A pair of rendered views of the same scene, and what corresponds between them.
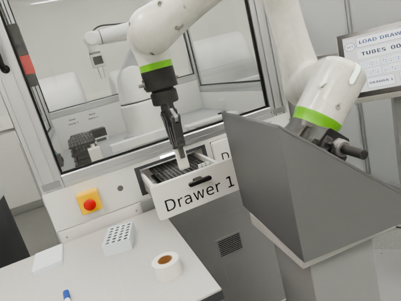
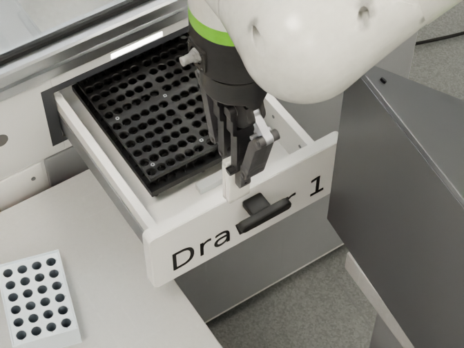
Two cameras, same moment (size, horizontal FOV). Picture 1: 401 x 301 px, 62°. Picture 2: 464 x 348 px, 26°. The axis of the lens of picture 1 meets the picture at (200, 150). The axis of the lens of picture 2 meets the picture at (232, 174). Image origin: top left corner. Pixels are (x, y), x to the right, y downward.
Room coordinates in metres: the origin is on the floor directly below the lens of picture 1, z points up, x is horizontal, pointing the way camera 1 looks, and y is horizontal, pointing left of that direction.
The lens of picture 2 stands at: (0.27, 0.25, 1.92)
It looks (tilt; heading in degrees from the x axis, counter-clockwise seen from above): 53 degrees down; 344
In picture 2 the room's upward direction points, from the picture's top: straight up
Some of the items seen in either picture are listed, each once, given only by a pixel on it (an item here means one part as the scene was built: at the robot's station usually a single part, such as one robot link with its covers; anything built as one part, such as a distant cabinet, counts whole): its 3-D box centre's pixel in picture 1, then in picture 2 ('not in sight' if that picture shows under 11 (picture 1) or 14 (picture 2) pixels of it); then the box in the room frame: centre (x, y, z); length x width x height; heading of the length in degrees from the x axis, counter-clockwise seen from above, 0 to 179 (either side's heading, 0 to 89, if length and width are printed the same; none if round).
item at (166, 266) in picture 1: (167, 266); not in sight; (0.74, 0.15, 0.78); 0.07 x 0.07 x 0.04
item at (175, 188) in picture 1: (198, 187); (246, 208); (0.98, 0.04, 0.87); 0.29 x 0.02 x 0.11; 108
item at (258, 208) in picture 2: (199, 180); (259, 208); (0.95, 0.03, 0.91); 0.07 x 0.04 x 0.01; 108
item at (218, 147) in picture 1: (245, 144); not in sight; (1.32, -0.19, 0.87); 0.29 x 0.02 x 0.11; 108
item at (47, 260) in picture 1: (48, 258); not in sight; (0.97, 0.56, 0.77); 0.13 x 0.09 x 0.02; 18
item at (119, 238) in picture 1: (119, 237); (38, 303); (0.97, 0.32, 0.78); 0.12 x 0.08 x 0.04; 2
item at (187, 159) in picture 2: (186, 173); (205, 146); (1.07, 0.07, 0.90); 0.18 x 0.02 x 0.01; 108
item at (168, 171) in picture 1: (179, 174); (166, 110); (1.17, 0.10, 0.87); 0.22 x 0.18 x 0.06; 18
